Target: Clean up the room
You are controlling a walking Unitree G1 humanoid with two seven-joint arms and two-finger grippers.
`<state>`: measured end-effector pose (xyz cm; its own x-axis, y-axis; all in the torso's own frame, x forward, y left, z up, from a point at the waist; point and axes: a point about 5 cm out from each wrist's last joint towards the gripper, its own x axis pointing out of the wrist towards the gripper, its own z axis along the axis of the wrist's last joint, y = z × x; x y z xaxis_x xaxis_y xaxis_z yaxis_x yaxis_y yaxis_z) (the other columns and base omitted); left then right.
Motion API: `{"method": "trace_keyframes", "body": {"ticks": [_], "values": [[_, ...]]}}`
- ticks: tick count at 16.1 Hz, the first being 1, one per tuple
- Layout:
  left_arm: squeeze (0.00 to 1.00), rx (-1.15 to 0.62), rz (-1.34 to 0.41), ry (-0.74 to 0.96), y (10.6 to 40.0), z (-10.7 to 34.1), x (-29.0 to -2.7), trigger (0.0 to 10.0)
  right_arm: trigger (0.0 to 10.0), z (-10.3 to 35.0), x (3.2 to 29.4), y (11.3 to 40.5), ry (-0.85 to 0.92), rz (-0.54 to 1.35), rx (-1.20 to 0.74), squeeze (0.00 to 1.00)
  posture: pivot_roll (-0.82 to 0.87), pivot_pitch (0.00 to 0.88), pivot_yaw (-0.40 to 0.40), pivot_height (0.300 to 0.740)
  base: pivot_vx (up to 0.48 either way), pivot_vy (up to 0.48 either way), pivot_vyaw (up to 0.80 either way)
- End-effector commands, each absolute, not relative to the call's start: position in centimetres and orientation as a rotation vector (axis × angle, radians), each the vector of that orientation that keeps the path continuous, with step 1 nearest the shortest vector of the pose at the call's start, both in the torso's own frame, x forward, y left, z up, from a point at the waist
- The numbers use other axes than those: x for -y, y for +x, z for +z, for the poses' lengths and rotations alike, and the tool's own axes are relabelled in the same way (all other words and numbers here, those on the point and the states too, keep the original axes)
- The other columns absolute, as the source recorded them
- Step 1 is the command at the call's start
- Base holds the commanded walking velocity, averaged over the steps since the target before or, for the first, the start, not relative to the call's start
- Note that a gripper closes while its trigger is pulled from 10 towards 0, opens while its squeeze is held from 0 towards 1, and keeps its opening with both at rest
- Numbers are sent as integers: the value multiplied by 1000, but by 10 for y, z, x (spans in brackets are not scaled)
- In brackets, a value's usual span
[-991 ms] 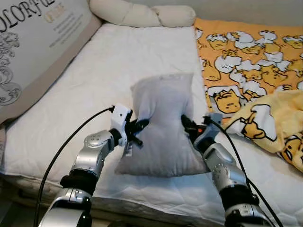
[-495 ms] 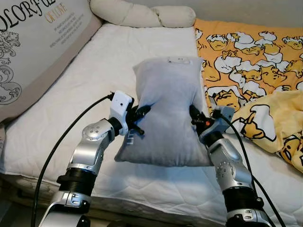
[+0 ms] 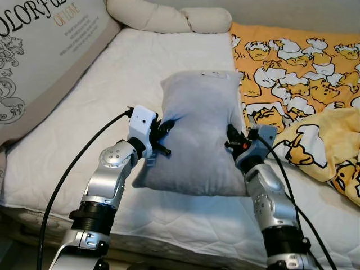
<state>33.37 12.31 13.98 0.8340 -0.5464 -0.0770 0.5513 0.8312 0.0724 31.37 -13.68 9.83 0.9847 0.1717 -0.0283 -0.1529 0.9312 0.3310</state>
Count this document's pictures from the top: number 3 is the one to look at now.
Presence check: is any grey plush pillow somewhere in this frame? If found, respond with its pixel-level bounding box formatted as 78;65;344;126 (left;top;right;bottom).
132;70;249;197

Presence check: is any white quilted mattress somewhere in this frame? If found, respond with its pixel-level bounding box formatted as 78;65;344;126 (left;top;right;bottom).
0;27;360;270

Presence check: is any orange egg cartoon print sheet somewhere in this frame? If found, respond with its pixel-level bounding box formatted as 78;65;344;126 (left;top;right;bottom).
229;22;360;134

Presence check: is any cream long bolster pillow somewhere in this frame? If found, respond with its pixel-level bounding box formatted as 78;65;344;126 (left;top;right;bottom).
106;0;233;34

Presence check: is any grey printed headboard cushion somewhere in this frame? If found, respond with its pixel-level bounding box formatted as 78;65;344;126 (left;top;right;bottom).
0;0;122;148

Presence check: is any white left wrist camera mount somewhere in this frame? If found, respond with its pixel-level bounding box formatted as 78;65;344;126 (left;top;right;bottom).
127;105;158;159

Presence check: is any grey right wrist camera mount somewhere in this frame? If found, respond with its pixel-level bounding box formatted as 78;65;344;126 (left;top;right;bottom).
235;124;278;173

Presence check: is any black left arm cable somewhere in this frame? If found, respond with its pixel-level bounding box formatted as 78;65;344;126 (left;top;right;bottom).
35;109;133;270

